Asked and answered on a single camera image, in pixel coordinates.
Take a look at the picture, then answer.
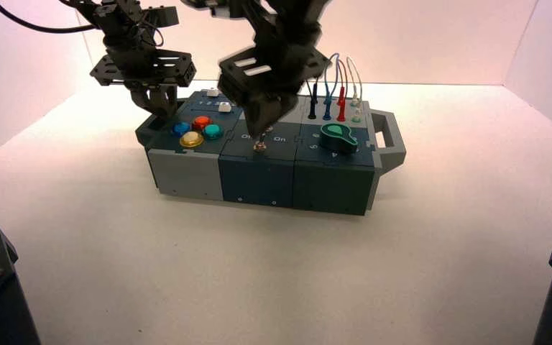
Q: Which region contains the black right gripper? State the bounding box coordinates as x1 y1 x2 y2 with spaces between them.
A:
218 42 331 139

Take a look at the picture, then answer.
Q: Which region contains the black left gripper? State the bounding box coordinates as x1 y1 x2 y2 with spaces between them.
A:
89 45 198 121

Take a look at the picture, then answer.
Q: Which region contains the yellow round push button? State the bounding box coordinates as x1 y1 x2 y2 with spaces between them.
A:
180 131 205 149

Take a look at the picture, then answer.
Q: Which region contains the grey and teal task box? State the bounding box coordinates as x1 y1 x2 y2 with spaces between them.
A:
134 89 407 216

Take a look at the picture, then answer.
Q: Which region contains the green rotary dial knob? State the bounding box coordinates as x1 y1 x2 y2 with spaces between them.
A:
319 122 359 155

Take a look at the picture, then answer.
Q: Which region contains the black plug loop cable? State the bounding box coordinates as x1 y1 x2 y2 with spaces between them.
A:
305 80 320 121

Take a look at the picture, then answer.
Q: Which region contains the blue plug loop cable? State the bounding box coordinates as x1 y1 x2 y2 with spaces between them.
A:
322 52 341 121

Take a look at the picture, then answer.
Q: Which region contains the red plug loop cable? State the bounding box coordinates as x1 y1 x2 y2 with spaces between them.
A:
335 57 350 122

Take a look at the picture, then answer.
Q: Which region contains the white plug loop cable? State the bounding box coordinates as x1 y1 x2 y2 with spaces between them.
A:
346 57 364 124

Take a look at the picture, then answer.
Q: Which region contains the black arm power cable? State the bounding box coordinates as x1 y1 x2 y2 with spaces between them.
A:
0 0 100 35

